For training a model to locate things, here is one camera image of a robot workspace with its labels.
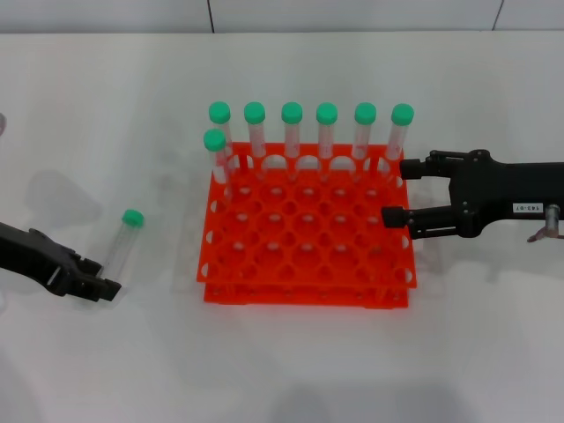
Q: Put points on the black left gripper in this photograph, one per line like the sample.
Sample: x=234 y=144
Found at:
x=35 y=260

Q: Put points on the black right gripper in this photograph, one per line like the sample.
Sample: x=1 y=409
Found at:
x=489 y=194

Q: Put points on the clear test tube green cap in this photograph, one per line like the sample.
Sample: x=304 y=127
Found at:
x=402 y=114
x=254 y=112
x=214 y=139
x=327 y=113
x=219 y=111
x=291 y=113
x=132 y=217
x=365 y=113

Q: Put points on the orange test tube rack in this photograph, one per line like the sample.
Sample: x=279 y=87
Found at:
x=308 y=242

